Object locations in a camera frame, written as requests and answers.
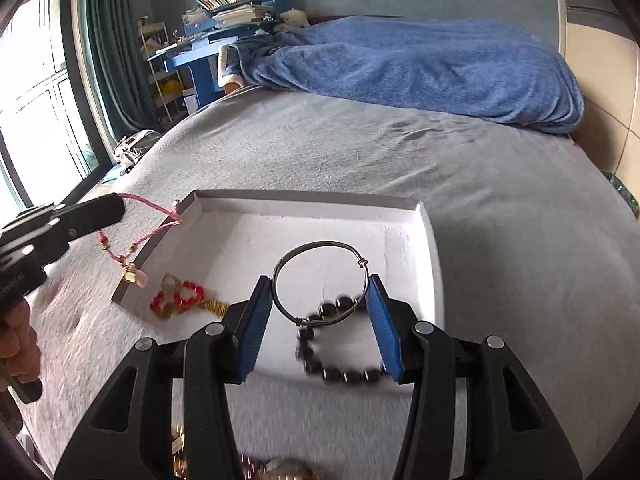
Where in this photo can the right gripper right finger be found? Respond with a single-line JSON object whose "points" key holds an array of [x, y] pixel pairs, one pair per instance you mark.
{"points": [[511, 431]]}

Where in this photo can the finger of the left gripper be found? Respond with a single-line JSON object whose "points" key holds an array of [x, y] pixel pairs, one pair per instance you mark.
{"points": [[90, 216]]}

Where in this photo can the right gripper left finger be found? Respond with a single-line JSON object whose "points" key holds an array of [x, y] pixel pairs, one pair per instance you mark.
{"points": [[126, 432]]}

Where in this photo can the red bead gold tassel jewelry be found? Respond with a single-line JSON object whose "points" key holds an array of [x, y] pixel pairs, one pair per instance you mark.
{"points": [[176, 297]]}

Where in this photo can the silver bangle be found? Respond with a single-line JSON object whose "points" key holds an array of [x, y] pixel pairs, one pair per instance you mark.
{"points": [[321, 266]]}

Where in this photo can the person's left hand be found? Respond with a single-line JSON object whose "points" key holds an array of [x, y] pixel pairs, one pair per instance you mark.
{"points": [[20, 353]]}

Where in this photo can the window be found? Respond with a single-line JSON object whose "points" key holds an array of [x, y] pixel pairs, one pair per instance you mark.
{"points": [[51, 147]]}

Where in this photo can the grey cardboard tray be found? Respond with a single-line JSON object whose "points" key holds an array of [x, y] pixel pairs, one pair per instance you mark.
{"points": [[228, 239]]}

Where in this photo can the white shelf rack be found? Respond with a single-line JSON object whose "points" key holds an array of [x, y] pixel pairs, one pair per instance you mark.
{"points": [[173, 98]]}

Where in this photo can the grey bed cover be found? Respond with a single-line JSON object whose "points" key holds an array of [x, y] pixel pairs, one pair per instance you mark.
{"points": [[485, 229]]}

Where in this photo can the green curtain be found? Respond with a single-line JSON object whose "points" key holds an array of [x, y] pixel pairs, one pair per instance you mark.
{"points": [[117, 67]]}

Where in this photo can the blue desk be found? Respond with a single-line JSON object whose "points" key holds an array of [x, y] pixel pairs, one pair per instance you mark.
{"points": [[198, 51]]}

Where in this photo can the blue blanket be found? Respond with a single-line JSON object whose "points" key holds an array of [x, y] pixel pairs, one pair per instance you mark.
{"points": [[481, 69]]}

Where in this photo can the cream wardrobe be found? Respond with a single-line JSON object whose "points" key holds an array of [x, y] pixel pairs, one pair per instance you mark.
{"points": [[604, 56]]}

